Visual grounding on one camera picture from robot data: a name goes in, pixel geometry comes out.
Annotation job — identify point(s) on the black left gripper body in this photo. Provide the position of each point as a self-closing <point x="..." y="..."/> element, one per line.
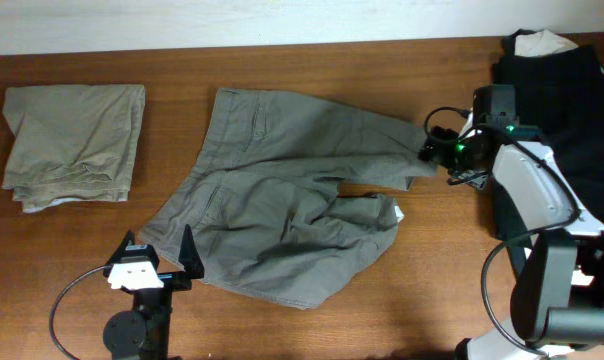
<point x="159" y="300"/>

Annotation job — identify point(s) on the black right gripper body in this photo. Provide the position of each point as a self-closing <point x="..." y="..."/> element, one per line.
<point x="443" y="143"/>

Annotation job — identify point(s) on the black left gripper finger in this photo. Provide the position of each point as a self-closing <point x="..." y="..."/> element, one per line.
<point x="189" y="257"/>
<point x="118" y="254"/>

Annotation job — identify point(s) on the grey shorts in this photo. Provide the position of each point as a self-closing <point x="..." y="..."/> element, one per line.
<point x="289" y="195"/>

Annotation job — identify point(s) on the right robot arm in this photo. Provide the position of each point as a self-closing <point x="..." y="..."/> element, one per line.
<point x="557" y="303"/>

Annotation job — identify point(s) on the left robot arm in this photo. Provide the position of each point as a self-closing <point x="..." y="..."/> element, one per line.
<point x="142" y="332"/>

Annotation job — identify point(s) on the folded khaki shorts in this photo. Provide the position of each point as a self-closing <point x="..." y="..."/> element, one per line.
<point x="73" y="143"/>

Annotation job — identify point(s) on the black garment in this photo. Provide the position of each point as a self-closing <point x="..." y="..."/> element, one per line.
<point x="563" y="95"/>

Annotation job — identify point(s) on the cream garment under pile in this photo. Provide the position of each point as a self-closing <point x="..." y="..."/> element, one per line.
<point x="542" y="43"/>

